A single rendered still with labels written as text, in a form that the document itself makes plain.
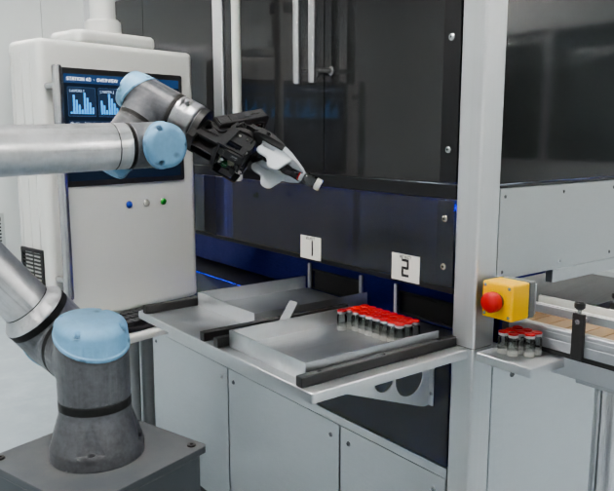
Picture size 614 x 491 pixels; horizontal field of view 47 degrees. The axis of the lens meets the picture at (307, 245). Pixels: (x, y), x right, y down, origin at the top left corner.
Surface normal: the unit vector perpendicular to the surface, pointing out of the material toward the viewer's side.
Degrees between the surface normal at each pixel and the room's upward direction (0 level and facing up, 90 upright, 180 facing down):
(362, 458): 90
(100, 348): 88
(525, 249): 90
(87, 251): 90
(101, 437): 73
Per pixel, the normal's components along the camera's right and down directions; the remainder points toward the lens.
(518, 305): 0.61, 0.13
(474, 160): -0.79, 0.10
